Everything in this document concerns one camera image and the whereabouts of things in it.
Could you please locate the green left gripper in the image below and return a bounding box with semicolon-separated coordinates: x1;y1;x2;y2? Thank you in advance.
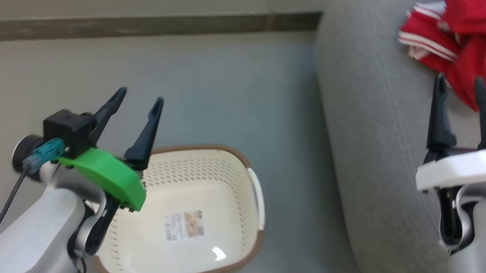
52;77;166;214

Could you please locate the cream perforated laundry basket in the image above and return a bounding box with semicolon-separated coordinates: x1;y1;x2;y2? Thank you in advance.
91;126;278;273

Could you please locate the grey fabric sofa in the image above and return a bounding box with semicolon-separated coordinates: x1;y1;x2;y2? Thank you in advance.
276;0;486;273

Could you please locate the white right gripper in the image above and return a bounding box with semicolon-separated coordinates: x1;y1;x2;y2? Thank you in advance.
413;68;486;204

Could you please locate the red white basketball jersey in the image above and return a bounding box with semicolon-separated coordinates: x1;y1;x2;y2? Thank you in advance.
388;0;486;113

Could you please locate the paper label sticker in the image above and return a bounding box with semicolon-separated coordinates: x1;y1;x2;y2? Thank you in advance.
160;204;210;249

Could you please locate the teal left cable connector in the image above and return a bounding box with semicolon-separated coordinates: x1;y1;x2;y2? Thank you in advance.
21;133;67;178

